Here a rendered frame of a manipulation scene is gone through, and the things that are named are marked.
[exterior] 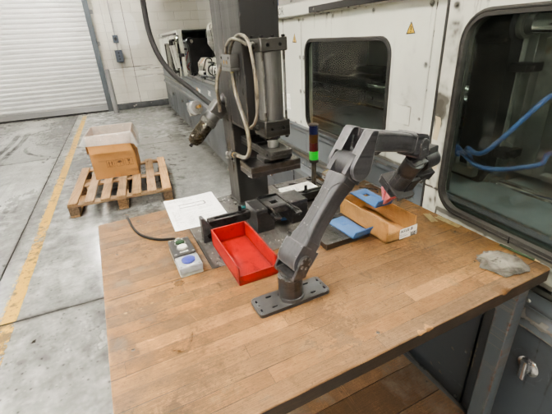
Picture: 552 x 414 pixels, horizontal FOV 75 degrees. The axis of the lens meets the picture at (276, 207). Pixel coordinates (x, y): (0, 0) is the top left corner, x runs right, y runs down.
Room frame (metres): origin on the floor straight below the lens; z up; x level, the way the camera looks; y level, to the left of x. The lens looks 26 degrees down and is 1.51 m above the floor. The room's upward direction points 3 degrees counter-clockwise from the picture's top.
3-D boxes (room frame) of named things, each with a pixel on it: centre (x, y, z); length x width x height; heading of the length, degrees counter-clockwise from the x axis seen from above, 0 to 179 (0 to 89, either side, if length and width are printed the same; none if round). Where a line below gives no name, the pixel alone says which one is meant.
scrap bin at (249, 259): (0.93, 0.11, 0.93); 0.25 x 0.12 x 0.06; 25
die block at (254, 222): (1.16, 0.00, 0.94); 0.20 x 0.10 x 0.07; 115
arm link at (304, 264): (0.74, -0.03, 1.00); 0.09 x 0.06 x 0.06; 33
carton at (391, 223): (1.10, -0.35, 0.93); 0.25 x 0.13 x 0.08; 25
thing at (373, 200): (1.13, -0.33, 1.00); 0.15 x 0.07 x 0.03; 25
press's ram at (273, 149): (1.22, 0.04, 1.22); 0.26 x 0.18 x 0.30; 25
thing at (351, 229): (1.04, -0.24, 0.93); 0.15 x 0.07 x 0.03; 28
